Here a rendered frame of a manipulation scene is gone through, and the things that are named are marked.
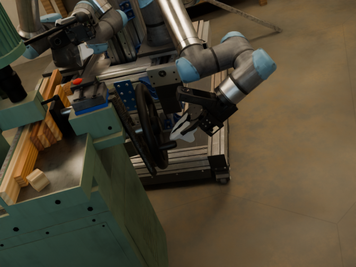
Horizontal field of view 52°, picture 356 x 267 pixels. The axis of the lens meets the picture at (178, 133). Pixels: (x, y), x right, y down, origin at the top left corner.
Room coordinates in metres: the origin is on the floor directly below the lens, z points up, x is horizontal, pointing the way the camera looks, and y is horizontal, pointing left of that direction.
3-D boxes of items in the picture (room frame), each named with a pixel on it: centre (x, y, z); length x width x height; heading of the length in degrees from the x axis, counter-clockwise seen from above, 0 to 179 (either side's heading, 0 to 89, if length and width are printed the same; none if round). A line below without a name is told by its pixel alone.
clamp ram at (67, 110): (1.02, 0.29, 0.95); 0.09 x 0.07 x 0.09; 175
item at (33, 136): (1.02, 0.39, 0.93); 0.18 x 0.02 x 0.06; 175
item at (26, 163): (1.10, 0.40, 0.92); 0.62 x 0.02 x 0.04; 175
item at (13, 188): (1.03, 0.43, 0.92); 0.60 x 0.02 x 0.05; 175
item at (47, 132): (1.04, 0.35, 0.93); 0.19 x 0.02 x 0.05; 175
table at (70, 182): (1.02, 0.30, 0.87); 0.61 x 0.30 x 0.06; 175
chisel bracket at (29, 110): (1.03, 0.43, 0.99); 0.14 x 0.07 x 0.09; 85
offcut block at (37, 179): (0.77, 0.38, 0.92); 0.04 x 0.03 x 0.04; 127
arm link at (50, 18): (1.79, 0.40, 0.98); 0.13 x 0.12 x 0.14; 138
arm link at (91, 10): (1.43, 0.19, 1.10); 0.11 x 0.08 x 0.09; 175
